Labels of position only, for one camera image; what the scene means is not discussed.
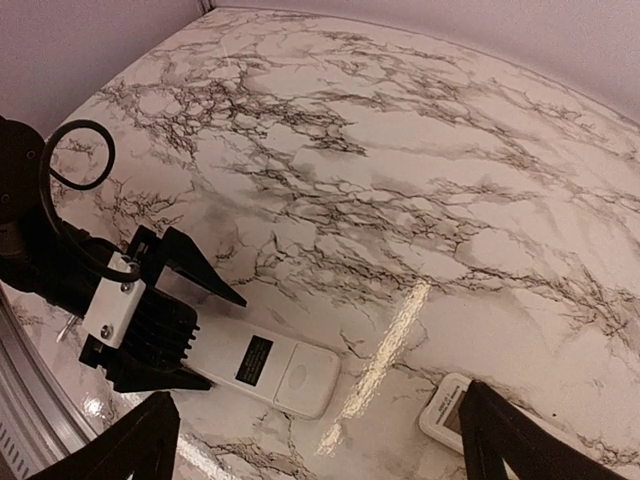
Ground front aluminium rail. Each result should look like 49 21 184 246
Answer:
1 295 96 479

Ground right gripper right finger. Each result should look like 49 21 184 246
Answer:
459 381 621 480

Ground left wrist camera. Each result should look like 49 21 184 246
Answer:
81 278 198 372

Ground clear handle screwdriver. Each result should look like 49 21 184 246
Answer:
56 316 77 343

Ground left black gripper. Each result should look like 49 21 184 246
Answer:
1 214 247 393

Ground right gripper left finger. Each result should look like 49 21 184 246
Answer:
33 392 180 480

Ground small white AC remote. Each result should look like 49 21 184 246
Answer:
418 373 471 455

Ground white remote control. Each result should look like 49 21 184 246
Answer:
185 319 341 419

